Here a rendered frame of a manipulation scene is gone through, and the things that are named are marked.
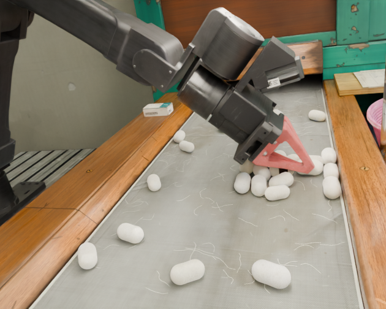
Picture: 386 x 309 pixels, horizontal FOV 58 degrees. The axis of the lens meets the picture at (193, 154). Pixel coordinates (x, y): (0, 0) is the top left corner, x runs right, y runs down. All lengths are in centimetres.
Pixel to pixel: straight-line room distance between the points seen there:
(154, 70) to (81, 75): 158
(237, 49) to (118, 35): 15
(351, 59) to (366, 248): 64
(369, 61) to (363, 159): 46
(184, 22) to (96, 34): 51
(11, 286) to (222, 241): 22
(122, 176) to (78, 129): 159
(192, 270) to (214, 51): 25
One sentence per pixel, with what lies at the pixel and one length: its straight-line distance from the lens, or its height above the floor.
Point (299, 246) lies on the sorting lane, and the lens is 39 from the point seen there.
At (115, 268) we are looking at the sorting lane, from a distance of 40.
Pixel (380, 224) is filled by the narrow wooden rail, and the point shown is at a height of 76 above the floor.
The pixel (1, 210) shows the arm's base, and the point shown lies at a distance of 75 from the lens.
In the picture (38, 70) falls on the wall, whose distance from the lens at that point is 216.
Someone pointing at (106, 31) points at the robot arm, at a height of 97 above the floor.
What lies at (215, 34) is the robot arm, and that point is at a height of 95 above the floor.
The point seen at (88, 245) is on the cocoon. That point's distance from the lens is 41.
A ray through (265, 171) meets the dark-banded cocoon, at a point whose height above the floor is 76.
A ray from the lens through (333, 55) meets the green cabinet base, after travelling 92.
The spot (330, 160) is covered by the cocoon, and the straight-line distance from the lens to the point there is 53.
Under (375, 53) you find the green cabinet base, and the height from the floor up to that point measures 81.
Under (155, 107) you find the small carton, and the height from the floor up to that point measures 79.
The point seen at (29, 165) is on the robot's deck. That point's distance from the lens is 99.
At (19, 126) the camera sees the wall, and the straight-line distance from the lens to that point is 238.
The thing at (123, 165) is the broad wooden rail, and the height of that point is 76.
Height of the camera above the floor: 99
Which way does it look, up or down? 23 degrees down
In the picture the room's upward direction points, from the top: 9 degrees counter-clockwise
